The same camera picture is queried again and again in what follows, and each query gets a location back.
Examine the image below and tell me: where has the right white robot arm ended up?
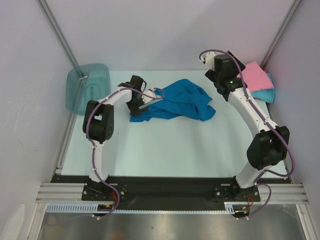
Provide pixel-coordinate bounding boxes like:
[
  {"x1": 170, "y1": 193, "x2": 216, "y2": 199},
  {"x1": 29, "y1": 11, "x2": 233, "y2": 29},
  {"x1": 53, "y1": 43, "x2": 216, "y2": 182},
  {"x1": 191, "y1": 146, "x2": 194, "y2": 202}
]
[{"x1": 199, "y1": 50, "x2": 290, "y2": 202}]

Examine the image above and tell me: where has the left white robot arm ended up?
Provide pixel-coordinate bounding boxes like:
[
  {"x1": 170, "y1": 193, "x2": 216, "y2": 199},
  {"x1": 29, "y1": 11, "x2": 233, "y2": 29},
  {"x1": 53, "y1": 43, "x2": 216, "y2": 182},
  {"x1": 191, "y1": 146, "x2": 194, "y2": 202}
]
[{"x1": 81, "y1": 75, "x2": 156, "y2": 201}]

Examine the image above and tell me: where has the pink folded t shirt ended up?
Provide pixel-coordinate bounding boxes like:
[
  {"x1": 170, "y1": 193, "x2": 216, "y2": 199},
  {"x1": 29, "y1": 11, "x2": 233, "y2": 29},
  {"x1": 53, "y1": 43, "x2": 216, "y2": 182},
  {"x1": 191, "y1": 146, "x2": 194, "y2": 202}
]
[{"x1": 242, "y1": 61, "x2": 274, "y2": 93}]

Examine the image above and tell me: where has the light blue folded t shirt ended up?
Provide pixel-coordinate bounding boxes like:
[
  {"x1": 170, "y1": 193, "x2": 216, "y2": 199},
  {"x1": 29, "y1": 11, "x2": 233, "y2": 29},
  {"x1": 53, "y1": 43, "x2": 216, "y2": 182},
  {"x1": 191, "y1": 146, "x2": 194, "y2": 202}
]
[{"x1": 251, "y1": 86, "x2": 275, "y2": 104}]

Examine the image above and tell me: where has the teal transparent plastic bin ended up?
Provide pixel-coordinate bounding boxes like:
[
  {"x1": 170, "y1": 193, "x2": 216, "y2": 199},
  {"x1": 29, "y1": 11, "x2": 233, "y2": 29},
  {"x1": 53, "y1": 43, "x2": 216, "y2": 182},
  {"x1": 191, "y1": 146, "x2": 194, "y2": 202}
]
[{"x1": 65, "y1": 63, "x2": 111, "y2": 116}]

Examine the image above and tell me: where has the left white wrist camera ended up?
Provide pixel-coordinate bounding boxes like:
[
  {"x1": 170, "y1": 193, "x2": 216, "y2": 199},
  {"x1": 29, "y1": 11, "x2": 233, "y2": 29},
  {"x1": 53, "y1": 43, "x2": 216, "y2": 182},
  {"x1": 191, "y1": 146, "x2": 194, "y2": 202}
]
[{"x1": 140, "y1": 88, "x2": 162, "y2": 104}]

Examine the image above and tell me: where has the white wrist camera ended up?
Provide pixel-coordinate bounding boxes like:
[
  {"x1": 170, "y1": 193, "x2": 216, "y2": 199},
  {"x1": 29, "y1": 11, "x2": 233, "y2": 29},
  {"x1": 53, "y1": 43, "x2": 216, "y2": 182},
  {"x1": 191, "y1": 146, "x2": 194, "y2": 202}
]
[
  {"x1": 140, "y1": 88, "x2": 162, "y2": 104},
  {"x1": 199, "y1": 51, "x2": 217, "y2": 70}
]

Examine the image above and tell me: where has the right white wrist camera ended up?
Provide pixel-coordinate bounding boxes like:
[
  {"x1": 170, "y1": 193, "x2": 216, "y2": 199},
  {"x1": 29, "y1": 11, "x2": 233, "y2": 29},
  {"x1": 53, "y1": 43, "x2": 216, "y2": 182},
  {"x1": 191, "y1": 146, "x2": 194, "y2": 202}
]
[{"x1": 199, "y1": 51, "x2": 217, "y2": 70}]

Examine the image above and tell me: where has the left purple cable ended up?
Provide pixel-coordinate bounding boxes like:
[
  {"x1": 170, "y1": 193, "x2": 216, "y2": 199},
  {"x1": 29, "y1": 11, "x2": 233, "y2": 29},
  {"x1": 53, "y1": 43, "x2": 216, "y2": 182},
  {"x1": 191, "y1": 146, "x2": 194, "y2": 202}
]
[{"x1": 85, "y1": 87, "x2": 166, "y2": 222}]

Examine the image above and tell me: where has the purple cable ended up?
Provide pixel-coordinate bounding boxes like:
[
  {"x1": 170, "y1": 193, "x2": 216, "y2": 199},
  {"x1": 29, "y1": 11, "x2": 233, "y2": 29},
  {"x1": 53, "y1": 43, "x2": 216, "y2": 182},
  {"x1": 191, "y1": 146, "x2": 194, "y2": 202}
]
[
  {"x1": 85, "y1": 87, "x2": 166, "y2": 222},
  {"x1": 198, "y1": 49, "x2": 297, "y2": 221}
]

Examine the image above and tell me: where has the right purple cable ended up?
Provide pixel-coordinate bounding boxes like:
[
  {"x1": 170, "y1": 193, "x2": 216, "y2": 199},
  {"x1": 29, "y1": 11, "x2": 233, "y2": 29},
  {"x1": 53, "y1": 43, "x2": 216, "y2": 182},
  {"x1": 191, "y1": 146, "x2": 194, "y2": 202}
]
[{"x1": 198, "y1": 49, "x2": 297, "y2": 221}]

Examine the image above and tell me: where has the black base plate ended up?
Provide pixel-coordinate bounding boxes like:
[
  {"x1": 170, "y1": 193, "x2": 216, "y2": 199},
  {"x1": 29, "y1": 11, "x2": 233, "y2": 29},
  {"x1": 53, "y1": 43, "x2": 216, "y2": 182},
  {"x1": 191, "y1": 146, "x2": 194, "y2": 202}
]
[{"x1": 50, "y1": 175, "x2": 292, "y2": 212}]

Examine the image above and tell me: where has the right aluminium corner post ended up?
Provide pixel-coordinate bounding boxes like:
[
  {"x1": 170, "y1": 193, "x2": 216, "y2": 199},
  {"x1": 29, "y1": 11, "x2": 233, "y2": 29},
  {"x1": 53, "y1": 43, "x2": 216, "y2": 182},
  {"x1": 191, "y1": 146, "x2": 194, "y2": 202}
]
[{"x1": 260, "y1": 0, "x2": 304, "y2": 70}]

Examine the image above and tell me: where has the aluminium corner post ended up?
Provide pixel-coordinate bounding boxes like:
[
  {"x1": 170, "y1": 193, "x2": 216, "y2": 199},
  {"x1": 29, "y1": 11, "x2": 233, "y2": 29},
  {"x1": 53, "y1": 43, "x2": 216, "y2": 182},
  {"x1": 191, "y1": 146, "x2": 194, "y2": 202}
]
[
  {"x1": 260, "y1": 0, "x2": 304, "y2": 70},
  {"x1": 36, "y1": 0, "x2": 79, "y2": 68}
]

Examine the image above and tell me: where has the left aluminium corner post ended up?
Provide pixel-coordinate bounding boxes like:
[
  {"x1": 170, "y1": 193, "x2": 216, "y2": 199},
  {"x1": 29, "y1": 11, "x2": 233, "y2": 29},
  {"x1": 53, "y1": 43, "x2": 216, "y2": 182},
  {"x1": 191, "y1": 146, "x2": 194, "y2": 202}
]
[{"x1": 36, "y1": 0, "x2": 79, "y2": 68}]

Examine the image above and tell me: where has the aluminium front rail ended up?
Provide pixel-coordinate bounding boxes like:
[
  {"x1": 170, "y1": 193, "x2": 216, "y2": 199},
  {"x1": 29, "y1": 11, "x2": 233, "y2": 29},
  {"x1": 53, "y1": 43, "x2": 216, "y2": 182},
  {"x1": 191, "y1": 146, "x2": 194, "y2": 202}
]
[{"x1": 36, "y1": 183, "x2": 309, "y2": 205}]

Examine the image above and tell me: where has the white slotted cable duct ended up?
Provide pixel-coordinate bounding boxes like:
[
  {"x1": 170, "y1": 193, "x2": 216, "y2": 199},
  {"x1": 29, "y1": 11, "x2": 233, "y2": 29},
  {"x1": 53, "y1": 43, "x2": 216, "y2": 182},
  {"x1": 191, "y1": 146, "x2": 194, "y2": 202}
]
[{"x1": 46, "y1": 203, "x2": 248, "y2": 215}]

